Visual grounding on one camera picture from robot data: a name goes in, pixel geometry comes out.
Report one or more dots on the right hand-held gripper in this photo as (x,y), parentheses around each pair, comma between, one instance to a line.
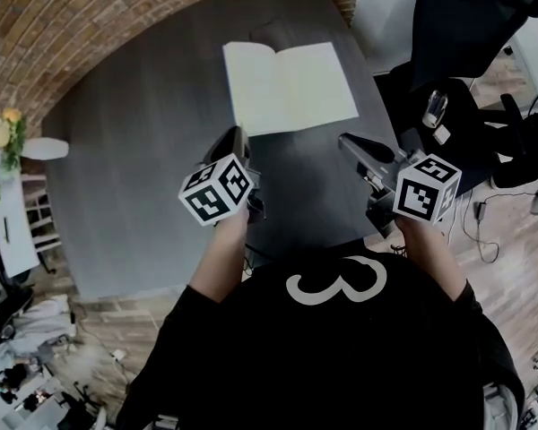
(423,191)

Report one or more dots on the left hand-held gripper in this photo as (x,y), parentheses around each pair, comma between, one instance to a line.
(215,191)

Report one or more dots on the white notebook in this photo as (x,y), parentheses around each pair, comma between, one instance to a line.
(291,90)

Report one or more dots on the small white box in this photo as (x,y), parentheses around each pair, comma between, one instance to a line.
(441,134)

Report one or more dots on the clear white bottle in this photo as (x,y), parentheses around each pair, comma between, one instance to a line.
(436,108)

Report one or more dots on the grey power adapter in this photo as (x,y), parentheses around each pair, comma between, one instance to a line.
(479,209)

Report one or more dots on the black swivel chair base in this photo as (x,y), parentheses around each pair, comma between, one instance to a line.
(526,146)

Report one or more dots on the black office chair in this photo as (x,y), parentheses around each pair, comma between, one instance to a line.
(466,29)

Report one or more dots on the black printed t-shirt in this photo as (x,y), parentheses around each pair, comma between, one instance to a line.
(323,352)

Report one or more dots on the yellow flower bouquet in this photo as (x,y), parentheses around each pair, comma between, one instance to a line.
(6,137)

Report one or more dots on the white cabinet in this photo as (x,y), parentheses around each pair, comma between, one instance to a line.
(15,226)

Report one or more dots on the grey cloth pile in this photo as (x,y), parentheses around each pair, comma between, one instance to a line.
(40,329)

